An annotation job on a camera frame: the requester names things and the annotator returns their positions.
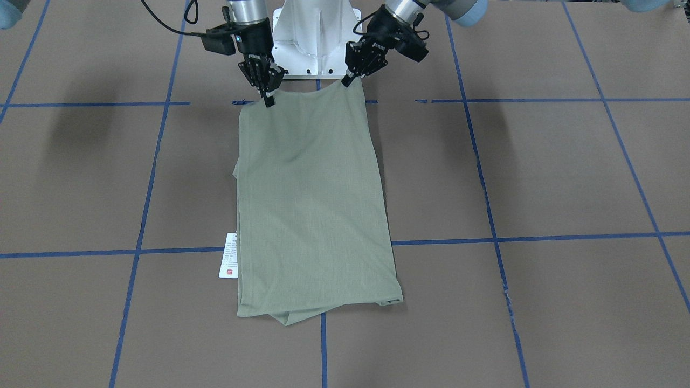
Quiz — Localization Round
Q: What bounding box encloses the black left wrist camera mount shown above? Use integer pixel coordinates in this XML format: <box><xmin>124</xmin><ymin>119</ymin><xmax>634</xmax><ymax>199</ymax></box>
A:
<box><xmin>395</xmin><ymin>31</ymin><xmax>429</xmax><ymax>63</ymax></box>

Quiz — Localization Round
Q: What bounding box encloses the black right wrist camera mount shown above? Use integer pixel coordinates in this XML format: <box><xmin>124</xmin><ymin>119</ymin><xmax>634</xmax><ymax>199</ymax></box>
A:
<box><xmin>201</xmin><ymin>22</ymin><xmax>236</xmax><ymax>56</ymax></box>

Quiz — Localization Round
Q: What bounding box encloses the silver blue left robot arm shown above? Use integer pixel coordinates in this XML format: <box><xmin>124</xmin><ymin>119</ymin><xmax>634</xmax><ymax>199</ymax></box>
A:
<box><xmin>342</xmin><ymin>1</ymin><xmax>488</xmax><ymax>87</ymax></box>

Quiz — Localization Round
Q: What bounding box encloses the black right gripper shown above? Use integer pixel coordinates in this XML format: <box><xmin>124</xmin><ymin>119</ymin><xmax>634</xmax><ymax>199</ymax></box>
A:
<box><xmin>235</xmin><ymin>19</ymin><xmax>285</xmax><ymax>108</ymax></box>

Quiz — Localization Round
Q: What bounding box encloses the olive green long-sleeve shirt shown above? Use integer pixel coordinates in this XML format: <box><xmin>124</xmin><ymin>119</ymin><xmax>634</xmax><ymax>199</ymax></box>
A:
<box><xmin>233</xmin><ymin>78</ymin><xmax>403</xmax><ymax>326</ymax></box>

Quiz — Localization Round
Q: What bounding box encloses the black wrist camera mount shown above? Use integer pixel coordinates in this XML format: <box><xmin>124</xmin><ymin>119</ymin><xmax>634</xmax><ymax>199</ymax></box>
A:
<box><xmin>395</xmin><ymin>31</ymin><xmax>429</xmax><ymax>63</ymax></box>
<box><xmin>201</xmin><ymin>22</ymin><xmax>236</xmax><ymax>56</ymax></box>

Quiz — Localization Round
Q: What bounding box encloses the white paper garment tag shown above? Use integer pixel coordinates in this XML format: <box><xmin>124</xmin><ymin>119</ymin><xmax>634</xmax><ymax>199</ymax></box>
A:
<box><xmin>218</xmin><ymin>233</ymin><xmax>239</xmax><ymax>279</ymax></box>

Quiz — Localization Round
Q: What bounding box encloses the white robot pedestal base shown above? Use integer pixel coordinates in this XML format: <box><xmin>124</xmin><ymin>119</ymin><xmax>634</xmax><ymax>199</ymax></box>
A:
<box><xmin>271</xmin><ymin>1</ymin><xmax>362</xmax><ymax>80</ymax></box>

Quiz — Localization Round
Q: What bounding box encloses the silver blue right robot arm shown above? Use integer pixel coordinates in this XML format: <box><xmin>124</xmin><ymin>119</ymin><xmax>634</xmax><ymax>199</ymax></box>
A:
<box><xmin>223</xmin><ymin>1</ymin><xmax>285</xmax><ymax>108</ymax></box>

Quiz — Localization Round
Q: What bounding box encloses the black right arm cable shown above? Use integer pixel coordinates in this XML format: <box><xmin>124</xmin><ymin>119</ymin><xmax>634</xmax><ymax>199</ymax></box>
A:
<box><xmin>141</xmin><ymin>0</ymin><xmax>208</xmax><ymax>38</ymax></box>

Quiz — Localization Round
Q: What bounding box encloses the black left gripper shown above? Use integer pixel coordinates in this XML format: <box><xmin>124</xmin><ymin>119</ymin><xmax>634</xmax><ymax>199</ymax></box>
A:
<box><xmin>342</xmin><ymin>5</ymin><xmax>412</xmax><ymax>87</ymax></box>

